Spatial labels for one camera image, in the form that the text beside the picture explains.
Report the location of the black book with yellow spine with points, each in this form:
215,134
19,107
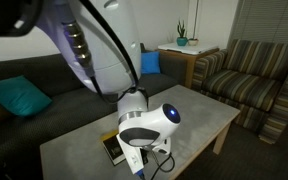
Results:
112,150

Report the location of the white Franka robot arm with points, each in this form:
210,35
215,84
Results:
107,60

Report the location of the blue throw pillow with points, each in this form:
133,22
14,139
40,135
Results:
150,62

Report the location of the wooden side table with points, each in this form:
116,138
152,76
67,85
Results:
190,66

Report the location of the white flat board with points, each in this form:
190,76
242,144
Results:
189,48

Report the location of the teal pot with green plant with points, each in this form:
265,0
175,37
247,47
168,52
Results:
181,41

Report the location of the grey top wooden coffee table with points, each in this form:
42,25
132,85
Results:
204,113

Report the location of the small white pot with stem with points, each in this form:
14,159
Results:
193,42

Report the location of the dark grey fabric sofa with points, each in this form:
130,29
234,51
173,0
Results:
60,110

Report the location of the striped armchair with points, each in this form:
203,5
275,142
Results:
247,86

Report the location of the teal throw pillow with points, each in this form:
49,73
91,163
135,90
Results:
17,96

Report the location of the grey window blinds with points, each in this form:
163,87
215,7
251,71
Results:
270,20

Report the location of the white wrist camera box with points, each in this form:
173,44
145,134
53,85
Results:
130,155

